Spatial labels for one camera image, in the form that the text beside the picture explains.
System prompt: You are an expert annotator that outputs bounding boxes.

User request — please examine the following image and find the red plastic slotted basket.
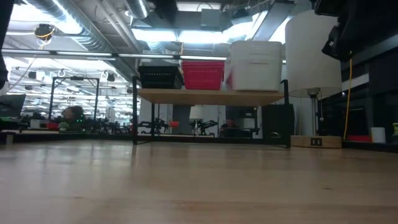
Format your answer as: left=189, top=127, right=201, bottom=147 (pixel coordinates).
left=182, top=60, right=225, bottom=68
left=183, top=67, right=224, bottom=91

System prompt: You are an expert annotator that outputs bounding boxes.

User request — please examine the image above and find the small background white lamp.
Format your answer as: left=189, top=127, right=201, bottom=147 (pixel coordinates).
left=188, top=105, right=205, bottom=136

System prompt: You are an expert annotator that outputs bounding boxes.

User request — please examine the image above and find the person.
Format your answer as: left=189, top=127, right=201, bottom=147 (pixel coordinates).
left=60, top=105, right=85, bottom=131
left=220, top=119, right=240, bottom=138

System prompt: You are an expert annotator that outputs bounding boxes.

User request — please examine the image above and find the black monitor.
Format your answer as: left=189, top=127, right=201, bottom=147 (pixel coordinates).
left=225, top=105, right=259, bottom=138

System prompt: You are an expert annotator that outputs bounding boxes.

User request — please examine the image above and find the black box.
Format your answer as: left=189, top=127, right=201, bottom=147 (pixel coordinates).
left=261, top=104, right=295, bottom=139

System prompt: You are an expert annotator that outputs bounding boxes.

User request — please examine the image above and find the grey ceiling box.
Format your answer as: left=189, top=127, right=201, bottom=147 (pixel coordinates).
left=200, top=8, right=222, bottom=28

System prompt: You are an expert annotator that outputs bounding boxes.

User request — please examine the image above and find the long metal light bar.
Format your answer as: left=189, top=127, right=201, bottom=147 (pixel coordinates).
left=0, top=49, right=229, bottom=62

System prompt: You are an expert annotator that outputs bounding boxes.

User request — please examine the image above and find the white lamp with wooden base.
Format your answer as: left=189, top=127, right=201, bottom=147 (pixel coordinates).
left=284, top=9, right=343, bottom=149

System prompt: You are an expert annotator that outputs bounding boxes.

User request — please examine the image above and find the flat red object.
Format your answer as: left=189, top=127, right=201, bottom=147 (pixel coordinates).
left=347, top=135, right=373, bottom=143

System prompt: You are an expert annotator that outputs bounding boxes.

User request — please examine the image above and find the white cylindrical cup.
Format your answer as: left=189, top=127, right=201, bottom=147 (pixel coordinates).
left=370, top=126, right=387, bottom=144

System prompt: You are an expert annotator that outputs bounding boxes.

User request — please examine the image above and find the dark laptop screen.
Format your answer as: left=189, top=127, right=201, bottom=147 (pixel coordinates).
left=0, top=94, right=27, bottom=118

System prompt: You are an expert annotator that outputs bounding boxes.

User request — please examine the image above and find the wooden shelf with black frame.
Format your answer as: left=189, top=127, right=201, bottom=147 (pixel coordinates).
left=132, top=75, right=292, bottom=149

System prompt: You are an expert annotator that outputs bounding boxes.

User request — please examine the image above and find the black metal rig frame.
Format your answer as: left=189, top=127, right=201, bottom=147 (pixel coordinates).
left=48, top=76, right=100, bottom=122

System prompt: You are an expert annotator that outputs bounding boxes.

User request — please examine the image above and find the yellow cable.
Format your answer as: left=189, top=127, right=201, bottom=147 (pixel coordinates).
left=343, top=58, right=354, bottom=140

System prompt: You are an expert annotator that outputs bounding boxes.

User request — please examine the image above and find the ceiling cable reel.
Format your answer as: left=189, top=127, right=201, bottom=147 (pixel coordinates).
left=34, top=23, right=57, bottom=41

